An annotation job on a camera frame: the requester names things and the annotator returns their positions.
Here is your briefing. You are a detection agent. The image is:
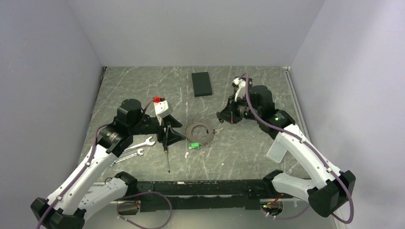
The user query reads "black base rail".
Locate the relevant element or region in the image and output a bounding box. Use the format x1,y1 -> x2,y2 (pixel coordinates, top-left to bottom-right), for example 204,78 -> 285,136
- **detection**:
119,179 -> 290,212

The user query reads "upper silver wrench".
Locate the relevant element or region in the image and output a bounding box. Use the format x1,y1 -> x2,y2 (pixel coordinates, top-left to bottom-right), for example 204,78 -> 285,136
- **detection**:
123,136 -> 156,153

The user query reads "clear plastic card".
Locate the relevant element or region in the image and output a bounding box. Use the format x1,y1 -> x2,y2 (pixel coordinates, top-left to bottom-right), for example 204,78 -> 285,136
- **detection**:
266,141 -> 287,163

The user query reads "numbered metal key ring disc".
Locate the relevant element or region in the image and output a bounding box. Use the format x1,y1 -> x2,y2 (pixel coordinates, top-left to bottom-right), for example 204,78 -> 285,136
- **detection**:
185,120 -> 215,147

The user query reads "silver wrench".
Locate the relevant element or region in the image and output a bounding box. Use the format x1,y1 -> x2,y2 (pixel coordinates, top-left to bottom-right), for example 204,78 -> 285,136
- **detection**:
109,148 -> 144,167
123,136 -> 156,153

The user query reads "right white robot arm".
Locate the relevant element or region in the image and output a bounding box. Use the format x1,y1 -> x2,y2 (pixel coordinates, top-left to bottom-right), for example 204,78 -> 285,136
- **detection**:
217,85 -> 356,218

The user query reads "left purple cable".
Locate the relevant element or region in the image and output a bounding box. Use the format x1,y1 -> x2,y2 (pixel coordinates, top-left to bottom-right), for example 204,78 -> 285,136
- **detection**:
35,100 -> 173,229

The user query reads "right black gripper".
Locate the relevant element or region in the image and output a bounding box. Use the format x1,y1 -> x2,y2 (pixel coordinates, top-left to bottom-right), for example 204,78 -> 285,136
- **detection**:
217,94 -> 261,125

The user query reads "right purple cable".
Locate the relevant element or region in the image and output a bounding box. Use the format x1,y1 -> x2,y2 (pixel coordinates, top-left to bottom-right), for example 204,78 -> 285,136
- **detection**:
240,73 -> 354,224

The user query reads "purple cable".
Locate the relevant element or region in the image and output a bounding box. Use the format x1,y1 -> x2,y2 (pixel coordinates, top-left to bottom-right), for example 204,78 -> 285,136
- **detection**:
35,100 -> 173,229
240,73 -> 354,224

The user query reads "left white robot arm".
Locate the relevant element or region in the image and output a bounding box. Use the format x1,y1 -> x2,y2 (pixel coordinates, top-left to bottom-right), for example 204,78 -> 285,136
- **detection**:
31,96 -> 185,229

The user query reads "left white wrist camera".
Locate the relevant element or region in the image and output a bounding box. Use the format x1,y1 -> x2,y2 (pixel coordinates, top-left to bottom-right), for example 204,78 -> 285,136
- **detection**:
154,100 -> 172,125

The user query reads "green key tag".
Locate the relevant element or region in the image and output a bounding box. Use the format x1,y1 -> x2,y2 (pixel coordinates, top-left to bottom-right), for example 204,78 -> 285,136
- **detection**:
189,142 -> 201,149

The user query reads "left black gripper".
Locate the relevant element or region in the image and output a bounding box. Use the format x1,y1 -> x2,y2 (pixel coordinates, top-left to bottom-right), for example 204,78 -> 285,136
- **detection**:
129,114 -> 185,146

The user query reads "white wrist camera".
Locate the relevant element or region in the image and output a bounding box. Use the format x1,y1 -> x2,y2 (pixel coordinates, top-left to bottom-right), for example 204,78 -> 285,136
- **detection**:
154,100 -> 172,125
233,78 -> 246,102

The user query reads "lower silver wrench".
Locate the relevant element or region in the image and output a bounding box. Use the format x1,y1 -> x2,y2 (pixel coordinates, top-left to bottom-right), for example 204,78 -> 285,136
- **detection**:
109,148 -> 144,167

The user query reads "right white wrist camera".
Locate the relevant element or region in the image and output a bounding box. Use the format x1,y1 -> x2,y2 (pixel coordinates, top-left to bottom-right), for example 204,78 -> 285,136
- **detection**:
233,78 -> 246,102

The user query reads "plain black box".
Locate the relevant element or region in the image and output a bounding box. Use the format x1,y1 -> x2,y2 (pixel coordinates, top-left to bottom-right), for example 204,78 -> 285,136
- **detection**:
192,72 -> 213,97

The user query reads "black yellow screwdriver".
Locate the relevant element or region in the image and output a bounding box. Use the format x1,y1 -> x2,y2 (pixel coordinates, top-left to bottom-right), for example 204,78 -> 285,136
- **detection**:
162,125 -> 171,173

